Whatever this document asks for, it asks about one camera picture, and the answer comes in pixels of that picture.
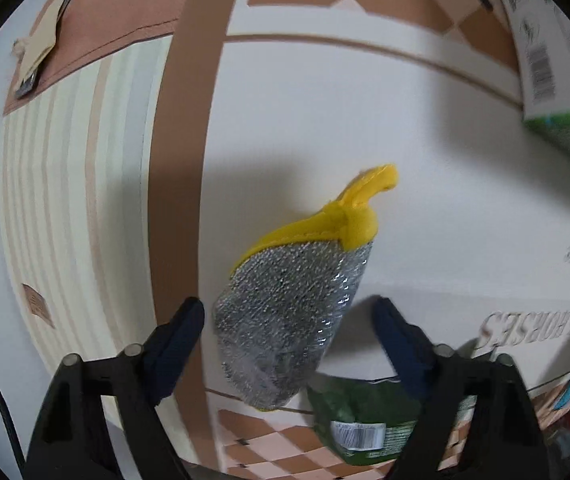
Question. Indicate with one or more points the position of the patterned printed mat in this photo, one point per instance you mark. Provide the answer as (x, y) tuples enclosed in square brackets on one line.
[(175, 170)]

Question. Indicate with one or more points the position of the yellow silver scrubbing sponge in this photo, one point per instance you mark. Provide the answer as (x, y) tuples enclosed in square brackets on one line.
[(290, 320)]

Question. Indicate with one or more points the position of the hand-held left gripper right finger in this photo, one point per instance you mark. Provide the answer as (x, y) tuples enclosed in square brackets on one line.
[(405, 345)]

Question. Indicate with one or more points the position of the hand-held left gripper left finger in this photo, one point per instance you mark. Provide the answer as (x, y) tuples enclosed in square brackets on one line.
[(175, 347)]

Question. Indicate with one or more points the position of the white green printed box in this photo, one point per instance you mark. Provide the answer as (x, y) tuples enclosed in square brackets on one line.
[(560, 55)]

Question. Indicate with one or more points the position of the green plastic packet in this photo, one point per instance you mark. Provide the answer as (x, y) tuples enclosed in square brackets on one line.
[(365, 422)]

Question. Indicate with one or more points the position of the beige fabric tag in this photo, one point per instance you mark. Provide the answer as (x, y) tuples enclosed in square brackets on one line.
[(45, 35)]

